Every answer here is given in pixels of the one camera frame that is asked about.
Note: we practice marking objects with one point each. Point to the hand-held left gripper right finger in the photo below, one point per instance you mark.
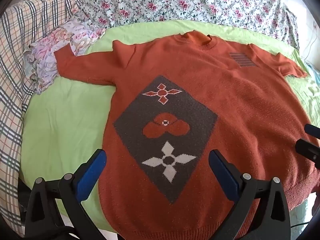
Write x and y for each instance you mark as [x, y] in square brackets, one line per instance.
[223, 175]

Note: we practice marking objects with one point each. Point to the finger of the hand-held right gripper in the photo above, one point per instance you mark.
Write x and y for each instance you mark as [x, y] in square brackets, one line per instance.
[308, 150]
[313, 130]

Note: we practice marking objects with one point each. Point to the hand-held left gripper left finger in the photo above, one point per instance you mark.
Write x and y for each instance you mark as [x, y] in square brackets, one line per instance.
[92, 171]

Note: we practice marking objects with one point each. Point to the orange knit sweater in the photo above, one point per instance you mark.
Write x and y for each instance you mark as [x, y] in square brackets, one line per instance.
[237, 92]

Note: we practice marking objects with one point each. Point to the light green bed sheet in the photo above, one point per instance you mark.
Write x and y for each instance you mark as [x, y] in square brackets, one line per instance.
[62, 117]

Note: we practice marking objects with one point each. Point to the plaid checked blanket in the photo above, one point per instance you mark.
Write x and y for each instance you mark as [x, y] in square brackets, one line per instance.
[15, 80]

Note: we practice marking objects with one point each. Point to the pastel floral ruffled pillow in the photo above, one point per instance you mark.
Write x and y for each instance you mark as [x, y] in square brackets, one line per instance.
[50, 50]

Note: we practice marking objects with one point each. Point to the white floral quilt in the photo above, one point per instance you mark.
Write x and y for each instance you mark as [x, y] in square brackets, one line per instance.
[175, 2]

